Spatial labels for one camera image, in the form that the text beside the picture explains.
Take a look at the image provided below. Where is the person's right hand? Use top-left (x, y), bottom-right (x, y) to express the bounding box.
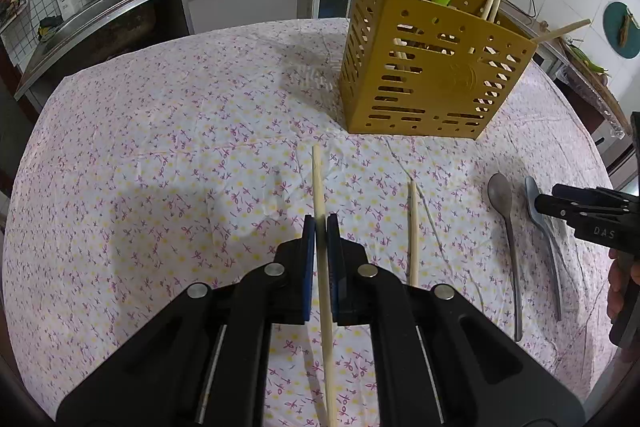
top-left (606, 249), bottom-right (640, 321)

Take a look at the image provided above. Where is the grey metal spoon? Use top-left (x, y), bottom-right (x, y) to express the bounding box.
top-left (487, 172), bottom-right (523, 343)

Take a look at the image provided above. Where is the wooden cutting board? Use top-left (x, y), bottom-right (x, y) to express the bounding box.
top-left (559, 38), bottom-right (632, 138)

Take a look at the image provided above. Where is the teal round cutting board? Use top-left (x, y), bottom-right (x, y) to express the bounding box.
top-left (603, 1), bottom-right (639, 60)

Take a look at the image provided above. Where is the pink floral tablecloth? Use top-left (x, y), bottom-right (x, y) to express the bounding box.
top-left (2, 19), bottom-right (615, 414)

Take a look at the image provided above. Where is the yellow perforated utensil holder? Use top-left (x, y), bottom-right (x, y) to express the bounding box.
top-left (340, 0), bottom-right (537, 139)

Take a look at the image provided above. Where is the stainless steel sink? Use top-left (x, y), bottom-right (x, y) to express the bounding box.
top-left (14, 0), bottom-right (134, 101)

